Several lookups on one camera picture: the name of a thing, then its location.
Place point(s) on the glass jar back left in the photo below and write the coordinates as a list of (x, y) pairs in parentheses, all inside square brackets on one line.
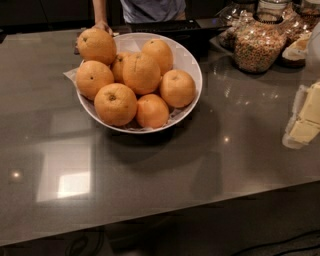
[(235, 15)]

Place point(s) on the glass jar back right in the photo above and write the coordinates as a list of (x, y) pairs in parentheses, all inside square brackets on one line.
[(298, 28)]

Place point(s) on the person right forearm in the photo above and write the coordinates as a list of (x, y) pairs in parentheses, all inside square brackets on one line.
[(99, 7)]

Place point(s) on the glass jar of cereal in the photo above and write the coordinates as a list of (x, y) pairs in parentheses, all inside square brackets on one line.
[(258, 45)]

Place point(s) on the person torso grey shirt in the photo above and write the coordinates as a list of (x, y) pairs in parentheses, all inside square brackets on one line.
[(148, 11)]

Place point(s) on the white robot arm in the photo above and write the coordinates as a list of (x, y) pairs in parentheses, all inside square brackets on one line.
[(313, 55)]

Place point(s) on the orange hidden back middle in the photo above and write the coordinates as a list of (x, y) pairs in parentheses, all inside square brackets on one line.
[(118, 64)]

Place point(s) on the orange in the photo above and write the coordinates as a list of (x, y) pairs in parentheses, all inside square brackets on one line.
[(141, 73), (152, 111), (96, 44), (91, 76), (161, 52), (177, 88), (116, 104)]

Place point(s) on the person right hand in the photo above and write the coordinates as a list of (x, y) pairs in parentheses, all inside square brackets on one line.
[(103, 26)]

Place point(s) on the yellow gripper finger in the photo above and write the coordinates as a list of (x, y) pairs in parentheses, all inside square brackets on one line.
[(304, 124)]

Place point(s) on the white paper bowl liner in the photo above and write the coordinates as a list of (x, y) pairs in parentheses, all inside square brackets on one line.
[(71, 75)]

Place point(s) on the white bowl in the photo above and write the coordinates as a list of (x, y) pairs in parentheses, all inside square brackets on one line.
[(182, 59)]

